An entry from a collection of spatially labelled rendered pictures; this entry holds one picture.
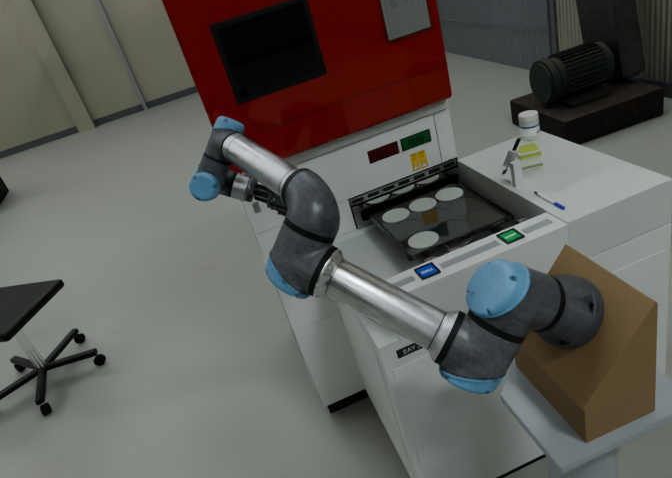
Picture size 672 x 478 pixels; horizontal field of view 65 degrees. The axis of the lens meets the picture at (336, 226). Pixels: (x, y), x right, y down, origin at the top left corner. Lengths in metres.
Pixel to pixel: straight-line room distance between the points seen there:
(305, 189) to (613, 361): 0.67
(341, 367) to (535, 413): 1.19
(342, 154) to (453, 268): 0.64
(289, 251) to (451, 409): 0.85
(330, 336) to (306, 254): 1.14
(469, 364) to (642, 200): 0.87
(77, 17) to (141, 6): 1.10
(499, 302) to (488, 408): 0.85
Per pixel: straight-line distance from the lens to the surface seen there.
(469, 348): 1.05
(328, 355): 2.25
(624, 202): 1.69
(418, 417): 1.69
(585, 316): 1.12
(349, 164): 1.89
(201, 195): 1.37
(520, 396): 1.30
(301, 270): 1.08
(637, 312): 1.11
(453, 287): 1.46
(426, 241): 1.70
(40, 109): 11.18
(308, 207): 1.07
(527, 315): 1.04
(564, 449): 1.22
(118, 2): 10.76
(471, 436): 1.86
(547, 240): 1.57
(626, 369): 1.15
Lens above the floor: 1.79
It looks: 27 degrees down
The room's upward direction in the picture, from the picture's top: 17 degrees counter-clockwise
